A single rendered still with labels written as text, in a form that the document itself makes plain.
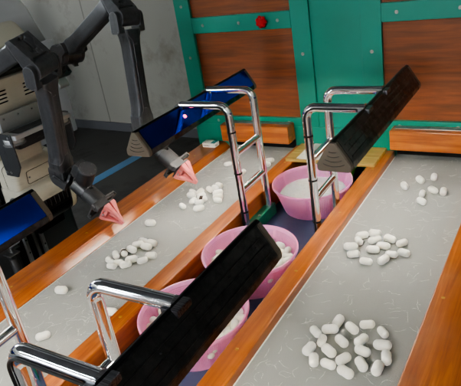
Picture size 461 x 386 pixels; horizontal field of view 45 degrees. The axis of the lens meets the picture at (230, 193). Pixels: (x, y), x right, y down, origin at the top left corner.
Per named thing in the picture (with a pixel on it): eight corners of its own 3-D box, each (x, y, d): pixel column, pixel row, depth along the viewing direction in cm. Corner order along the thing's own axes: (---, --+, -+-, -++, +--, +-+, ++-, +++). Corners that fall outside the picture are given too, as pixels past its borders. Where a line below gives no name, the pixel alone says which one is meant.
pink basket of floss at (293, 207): (289, 233, 175) (285, 206, 171) (266, 198, 199) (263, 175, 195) (367, 213, 179) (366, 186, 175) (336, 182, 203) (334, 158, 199)
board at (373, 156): (285, 161, 204) (285, 158, 204) (301, 145, 215) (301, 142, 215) (374, 168, 187) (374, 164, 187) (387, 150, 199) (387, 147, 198)
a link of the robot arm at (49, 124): (45, 49, 158) (18, 64, 150) (61, 53, 156) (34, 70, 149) (68, 169, 186) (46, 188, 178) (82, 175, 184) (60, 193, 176)
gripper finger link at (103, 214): (135, 209, 178) (114, 191, 179) (121, 220, 173) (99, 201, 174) (129, 222, 182) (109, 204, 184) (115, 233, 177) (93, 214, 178)
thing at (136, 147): (127, 155, 154) (120, 131, 151) (237, 88, 200) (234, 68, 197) (149, 158, 150) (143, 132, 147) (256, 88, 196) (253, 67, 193)
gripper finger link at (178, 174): (208, 170, 189) (187, 152, 190) (197, 179, 184) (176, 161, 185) (200, 182, 194) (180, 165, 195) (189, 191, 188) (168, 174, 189)
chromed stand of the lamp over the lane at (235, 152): (198, 234, 183) (171, 103, 165) (229, 206, 198) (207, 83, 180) (249, 242, 174) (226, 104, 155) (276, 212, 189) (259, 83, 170)
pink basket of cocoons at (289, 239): (197, 309, 147) (191, 279, 143) (216, 253, 170) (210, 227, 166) (299, 305, 141) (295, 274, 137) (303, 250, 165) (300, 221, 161)
